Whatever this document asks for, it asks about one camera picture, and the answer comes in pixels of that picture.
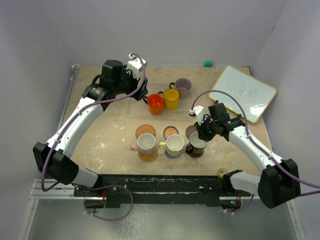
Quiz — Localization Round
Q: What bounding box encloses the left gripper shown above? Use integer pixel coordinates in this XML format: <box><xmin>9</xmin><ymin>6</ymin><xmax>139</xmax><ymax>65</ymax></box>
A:
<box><xmin>113</xmin><ymin>65</ymin><xmax>147</xmax><ymax>101</ymax></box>

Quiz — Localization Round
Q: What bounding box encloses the dark wooden coaster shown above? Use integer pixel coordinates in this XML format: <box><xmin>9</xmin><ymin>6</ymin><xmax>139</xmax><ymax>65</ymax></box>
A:
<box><xmin>185</xmin><ymin>125</ymin><xmax>197</xmax><ymax>139</ymax></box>
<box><xmin>187</xmin><ymin>152</ymin><xmax>204</xmax><ymax>158</ymax></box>

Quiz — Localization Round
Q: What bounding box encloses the black mug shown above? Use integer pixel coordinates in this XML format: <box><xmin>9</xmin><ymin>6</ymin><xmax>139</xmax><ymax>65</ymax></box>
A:
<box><xmin>185</xmin><ymin>131</ymin><xmax>208</xmax><ymax>155</ymax></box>

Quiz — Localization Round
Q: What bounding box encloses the olive green mug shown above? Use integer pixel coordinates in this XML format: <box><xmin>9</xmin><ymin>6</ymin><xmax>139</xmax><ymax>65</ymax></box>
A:
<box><xmin>159</xmin><ymin>134</ymin><xmax>185</xmax><ymax>156</ymax></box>

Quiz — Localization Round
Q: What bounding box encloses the orange black rimmed coaster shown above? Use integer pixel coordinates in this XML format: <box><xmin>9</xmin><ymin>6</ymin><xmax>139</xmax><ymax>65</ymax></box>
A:
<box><xmin>163</xmin><ymin>126</ymin><xmax>179</xmax><ymax>140</ymax></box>

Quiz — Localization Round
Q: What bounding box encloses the yellow mug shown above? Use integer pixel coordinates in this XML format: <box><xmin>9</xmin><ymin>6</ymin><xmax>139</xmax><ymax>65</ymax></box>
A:
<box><xmin>158</xmin><ymin>88</ymin><xmax>180</xmax><ymax>110</ymax></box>

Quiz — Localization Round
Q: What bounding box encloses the woven rattan coaster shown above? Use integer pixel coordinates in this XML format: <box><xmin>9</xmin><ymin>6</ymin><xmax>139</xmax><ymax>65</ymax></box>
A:
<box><xmin>135</xmin><ymin>124</ymin><xmax>157</xmax><ymax>139</ymax></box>
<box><xmin>138</xmin><ymin>148</ymin><xmax>158</xmax><ymax>163</ymax></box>

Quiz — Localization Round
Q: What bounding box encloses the blue smiley coaster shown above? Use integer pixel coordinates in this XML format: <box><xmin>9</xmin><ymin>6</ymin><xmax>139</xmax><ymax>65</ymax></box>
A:
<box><xmin>164</xmin><ymin>150</ymin><xmax>180</xmax><ymax>159</ymax></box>

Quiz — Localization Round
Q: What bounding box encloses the purple grey mug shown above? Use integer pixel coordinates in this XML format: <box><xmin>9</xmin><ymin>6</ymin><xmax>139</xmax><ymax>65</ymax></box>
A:
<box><xmin>169</xmin><ymin>78</ymin><xmax>192</xmax><ymax>99</ymax></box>

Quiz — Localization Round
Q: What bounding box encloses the pink mug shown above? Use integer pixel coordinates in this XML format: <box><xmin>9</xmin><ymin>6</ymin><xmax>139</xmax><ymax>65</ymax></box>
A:
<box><xmin>130</xmin><ymin>133</ymin><xmax>156</xmax><ymax>156</ymax></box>

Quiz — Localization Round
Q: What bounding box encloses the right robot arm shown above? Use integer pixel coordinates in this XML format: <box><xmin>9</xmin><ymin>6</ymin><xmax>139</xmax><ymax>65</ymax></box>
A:
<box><xmin>189</xmin><ymin>103</ymin><xmax>301</xmax><ymax>209</ymax></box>

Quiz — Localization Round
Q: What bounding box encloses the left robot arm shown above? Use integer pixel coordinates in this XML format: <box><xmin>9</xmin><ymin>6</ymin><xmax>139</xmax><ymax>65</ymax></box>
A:
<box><xmin>32</xmin><ymin>53</ymin><xmax>148</xmax><ymax>196</ymax></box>

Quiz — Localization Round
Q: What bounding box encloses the clear plastic tray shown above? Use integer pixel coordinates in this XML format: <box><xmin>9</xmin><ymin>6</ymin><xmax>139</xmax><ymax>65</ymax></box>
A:
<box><xmin>126</xmin><ymin>89</ymin><xmax>195</xmax><ymax>121</ymax></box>

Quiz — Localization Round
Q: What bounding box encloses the orange mug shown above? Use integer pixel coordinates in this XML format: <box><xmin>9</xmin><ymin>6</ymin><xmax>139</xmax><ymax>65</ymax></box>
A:
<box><xmin>142</xmin><ymin>93</ymin><xmax>165</xmax><ymax>115</ymax></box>

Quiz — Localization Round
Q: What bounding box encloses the small whiteboard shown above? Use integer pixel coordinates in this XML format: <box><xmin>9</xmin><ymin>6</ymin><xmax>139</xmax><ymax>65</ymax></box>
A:
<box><xmin>208</xmin><ymin>65</ymin><xmax>277</xmax><ymax>123</ymax></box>

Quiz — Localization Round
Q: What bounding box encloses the green object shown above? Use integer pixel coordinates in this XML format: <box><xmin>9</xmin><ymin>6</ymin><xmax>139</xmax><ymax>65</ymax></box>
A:
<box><xmin>203</xmin><ymin>61</ymin><xmax>213</xmax><ymax>68</ymax></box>

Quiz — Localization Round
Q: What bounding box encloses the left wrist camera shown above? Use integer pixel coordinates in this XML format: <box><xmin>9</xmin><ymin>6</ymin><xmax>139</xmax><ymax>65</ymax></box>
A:
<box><xmin>126</xmin><ymin>52</ymin><xmax>143</xmax><ymax>80</ymax></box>

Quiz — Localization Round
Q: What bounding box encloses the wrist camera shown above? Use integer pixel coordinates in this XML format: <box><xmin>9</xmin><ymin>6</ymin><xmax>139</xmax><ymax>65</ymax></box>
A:
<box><xmin>189</xmin><ymin>105</ymin><xmax>206</xmax><ymax>126</ymax></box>
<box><xmin>126</xmin><ymin>52</ymin><xmax>143</xmax><ymax>80</ymax></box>

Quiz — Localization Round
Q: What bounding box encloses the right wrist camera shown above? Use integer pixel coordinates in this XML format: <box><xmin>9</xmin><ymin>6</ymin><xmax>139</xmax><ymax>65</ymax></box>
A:
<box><xmin>189</xmin><ymin>105</ymin><xmax>206</xmax><ymax>126</ymax></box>

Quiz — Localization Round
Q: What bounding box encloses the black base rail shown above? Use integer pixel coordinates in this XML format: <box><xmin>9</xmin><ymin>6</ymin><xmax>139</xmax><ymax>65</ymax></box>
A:
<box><xmin>74</xmin><ymin>174</ymin><xmax>249</xmax><ymax>208</ymax></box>

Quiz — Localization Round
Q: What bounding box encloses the aluminium frame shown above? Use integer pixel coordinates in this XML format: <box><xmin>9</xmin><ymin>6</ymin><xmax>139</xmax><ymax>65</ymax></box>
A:
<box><xmin>19</xmin><ymin>65</ymin><xmax>82</xmax><ymax>240</ymax></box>

